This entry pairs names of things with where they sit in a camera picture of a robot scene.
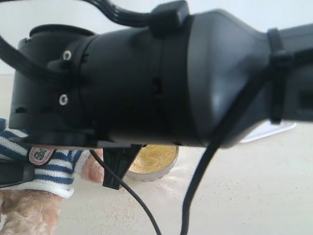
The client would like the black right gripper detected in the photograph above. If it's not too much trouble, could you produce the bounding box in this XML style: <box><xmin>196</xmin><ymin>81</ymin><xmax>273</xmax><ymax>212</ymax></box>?
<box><xmin>9</xmin><ymin>24</ymin><xmax>193</xmax><ymax>148</ymax></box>

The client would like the beige teddy bear striped sweater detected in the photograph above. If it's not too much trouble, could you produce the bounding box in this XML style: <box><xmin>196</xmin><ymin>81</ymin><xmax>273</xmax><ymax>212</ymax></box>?
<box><xmin>0</xmin><ymin>117</ymin><xmax>106</xmax><ymax>235</ymax></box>

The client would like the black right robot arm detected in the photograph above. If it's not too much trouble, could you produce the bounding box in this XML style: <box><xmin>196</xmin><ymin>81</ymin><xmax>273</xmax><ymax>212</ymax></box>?
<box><xmin>9</xmin><ymin>10</ymin><xmax>313</xmax><ymax>177</ymax></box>

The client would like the yellow millet grain in bowl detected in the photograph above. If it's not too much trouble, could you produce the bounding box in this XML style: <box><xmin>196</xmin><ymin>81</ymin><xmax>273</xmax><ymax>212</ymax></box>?
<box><xmin>129</xmin><ymin>144</ymin><xmax>178</xmax><ymax>174</ymax></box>

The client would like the round metal bowl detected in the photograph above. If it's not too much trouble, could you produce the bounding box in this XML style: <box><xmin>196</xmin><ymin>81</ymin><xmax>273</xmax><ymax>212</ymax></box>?
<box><xmin>126</xmin><ymin>146</ymin><xmax>179</xmax><ymax>182</ymax></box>

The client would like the white rectangular plastic tray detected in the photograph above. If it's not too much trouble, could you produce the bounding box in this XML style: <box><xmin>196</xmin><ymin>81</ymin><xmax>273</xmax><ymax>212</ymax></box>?
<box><xmin>240</xmin><ymin>121</ymin><xmax>296</xmax><ymax>143</ymax></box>

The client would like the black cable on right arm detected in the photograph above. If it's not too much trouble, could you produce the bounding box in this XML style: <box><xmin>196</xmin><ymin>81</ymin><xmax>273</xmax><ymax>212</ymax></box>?
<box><xmin>0</xmin><ymin>0</ymin><xmax>294</xmax><ymax>235</ymax></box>

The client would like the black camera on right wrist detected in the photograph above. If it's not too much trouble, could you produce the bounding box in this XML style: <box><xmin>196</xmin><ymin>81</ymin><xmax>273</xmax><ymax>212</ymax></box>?
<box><xmin>148</xmin><ymin>0</ymin><xmax>189</xmax><ymax>37</ymax></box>

